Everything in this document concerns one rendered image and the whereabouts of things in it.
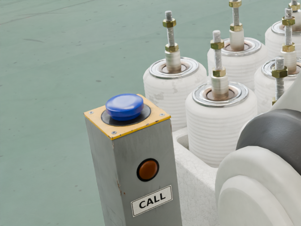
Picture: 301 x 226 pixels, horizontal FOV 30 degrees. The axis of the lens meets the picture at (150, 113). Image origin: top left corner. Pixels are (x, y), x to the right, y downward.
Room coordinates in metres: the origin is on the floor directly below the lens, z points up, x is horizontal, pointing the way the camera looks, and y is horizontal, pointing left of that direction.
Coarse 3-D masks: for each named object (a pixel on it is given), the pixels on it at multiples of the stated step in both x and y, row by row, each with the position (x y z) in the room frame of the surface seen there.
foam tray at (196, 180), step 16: (208, 80) 0.87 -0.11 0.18; (176, 144) 0.67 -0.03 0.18; (176, 160) 0.64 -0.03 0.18; (192, 160) 0.63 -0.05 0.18; (192, 176) 0.60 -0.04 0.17; (208, 176) 0.59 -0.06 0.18; (192, 192) 0.61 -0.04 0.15; (208, 192) 0.57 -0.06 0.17; (192, 208) 0.61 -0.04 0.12; (208, 208) 0.57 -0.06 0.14; (192, 224) 0.61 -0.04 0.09; (208, 224) 0.58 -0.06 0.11
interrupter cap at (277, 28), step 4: (276, 24) 0.90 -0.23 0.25; (280, 24) 0.90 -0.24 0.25; (272, 28) 0.88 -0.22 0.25; (276, 28) 0.88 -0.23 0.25; (280, 28) 0.88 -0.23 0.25; (284, 28) 0.89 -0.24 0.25; (276, 32) 0.86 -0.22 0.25; (280, 32) 0.86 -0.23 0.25; (284, 32) 0.86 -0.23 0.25; (292, 32) 0.85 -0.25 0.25; (296, 32) 0.85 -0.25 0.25; (300, 32) 0.85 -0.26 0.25; (292, 36) 0.84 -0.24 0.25
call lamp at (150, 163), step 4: (144, 164) 0.49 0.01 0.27; (148, 164) 0.49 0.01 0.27; (152, 164) 0.49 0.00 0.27; (156, 164) 0.50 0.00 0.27; (140, 168) 0.49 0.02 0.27; (144, 168) 0.49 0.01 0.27; (148, 168) 0.49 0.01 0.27; (152, 168) 0.49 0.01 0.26; (156, 168) 0.50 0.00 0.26; (140, 172) 0.49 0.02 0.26; (144, 172) 0.49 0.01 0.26; (148, 172) 0.49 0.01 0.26; (152, 172) 0.49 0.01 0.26; (140, 176) 0.49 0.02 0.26; (144, 176) 0.49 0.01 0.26; (148, 176) 0.49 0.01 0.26; (152, 176) 0.49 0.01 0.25
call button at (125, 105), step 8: (120, 96) 0.54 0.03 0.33; (128, 96) 0.54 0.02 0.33; (136, 96) 0.53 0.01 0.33; (112, 104) 0.52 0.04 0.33; (120, 104) 0.52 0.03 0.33; (128, 104) 0.52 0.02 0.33; (136, 104) 0.51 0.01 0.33; (112, 112) 0.51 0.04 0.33; (120, 112) 0.51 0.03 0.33; (128, 112) 0.51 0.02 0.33; (136, 112) 0.51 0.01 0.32; (120, 120) 0.51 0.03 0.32
